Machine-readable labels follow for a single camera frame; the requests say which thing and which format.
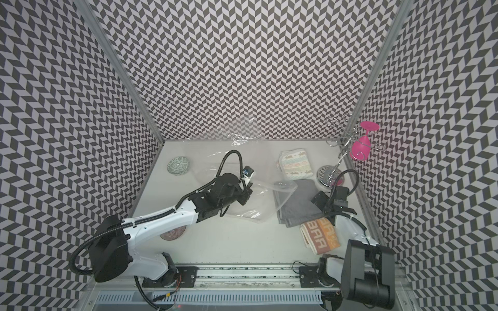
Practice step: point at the aluminium mounting rail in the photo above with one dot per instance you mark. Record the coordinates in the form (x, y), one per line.
(248, 277)

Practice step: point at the grey towel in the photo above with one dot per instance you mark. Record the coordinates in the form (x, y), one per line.
(296, 208)

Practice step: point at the clear plastic vacuum bag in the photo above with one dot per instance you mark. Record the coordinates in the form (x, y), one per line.
(270, 188)

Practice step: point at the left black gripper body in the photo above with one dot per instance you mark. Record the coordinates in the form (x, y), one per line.
(242, 197)

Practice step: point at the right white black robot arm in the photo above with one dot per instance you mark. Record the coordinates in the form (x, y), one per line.
(365, 273)

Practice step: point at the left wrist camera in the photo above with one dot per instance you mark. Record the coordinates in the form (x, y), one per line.
(247, 174)

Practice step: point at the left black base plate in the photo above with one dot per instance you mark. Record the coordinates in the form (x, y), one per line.
(184, 277)

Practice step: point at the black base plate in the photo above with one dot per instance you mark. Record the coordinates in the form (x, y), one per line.
(315, 277)
(184, 277)

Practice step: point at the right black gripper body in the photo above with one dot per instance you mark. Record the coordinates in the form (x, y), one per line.
(324, 201)

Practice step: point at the chrome wire glass rack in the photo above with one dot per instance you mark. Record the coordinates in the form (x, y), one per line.
(327, 175)

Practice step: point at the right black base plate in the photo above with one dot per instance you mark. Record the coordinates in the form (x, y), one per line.
(315, 277)

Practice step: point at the green patterned small bowl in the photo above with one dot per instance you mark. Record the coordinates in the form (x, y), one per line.
(178, 166)

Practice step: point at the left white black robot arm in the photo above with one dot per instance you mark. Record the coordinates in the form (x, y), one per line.
(113, 249)

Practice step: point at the pink plastic wine glass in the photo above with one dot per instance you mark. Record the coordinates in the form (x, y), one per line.
(362, 147)

